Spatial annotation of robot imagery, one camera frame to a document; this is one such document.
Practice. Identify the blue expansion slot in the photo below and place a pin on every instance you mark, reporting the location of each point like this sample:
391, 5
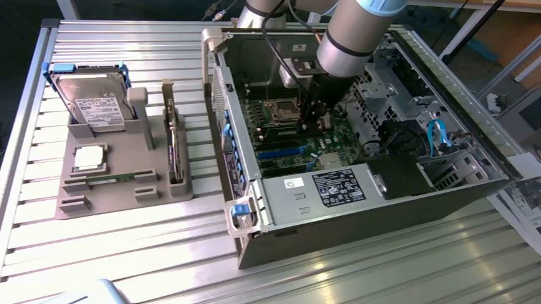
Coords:
281, 152

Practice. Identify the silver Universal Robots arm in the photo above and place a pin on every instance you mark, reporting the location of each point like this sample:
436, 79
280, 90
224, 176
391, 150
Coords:
350, 35

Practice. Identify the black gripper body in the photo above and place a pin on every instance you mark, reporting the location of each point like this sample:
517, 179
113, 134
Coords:
331, 87

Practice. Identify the CPU socket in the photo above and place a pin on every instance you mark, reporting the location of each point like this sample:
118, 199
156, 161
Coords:
281, 111

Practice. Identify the silver CPU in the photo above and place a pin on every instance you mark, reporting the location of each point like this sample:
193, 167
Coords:
89, 157

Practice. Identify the graphics card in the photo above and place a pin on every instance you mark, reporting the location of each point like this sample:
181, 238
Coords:
173, 133

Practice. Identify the silver chipset heatsink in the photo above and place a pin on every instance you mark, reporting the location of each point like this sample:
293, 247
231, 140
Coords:
331, 161

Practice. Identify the green RAM stick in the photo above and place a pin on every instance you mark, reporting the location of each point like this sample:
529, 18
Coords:
110, 180

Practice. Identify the grey parts rack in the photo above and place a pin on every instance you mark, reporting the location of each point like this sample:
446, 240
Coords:
121, 190

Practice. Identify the RAM stick installed in slot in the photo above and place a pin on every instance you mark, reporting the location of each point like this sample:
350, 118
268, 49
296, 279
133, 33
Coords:
287, 133

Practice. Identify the grey power supply unit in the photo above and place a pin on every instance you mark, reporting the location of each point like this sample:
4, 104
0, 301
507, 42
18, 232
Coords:
334, 193

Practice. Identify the green motherboard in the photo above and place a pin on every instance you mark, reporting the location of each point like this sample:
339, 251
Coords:
287, 145

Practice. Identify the open black PC case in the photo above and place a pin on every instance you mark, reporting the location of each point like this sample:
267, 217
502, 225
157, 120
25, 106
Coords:
371, 202

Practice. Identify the hard disk in blue carrier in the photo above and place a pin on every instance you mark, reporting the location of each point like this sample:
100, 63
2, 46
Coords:
90, 95

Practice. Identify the blue case latch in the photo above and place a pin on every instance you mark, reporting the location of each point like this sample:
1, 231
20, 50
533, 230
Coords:
237, 211

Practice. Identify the wrist camera on grey bracket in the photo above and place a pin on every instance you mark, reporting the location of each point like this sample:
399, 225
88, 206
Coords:
301, 66

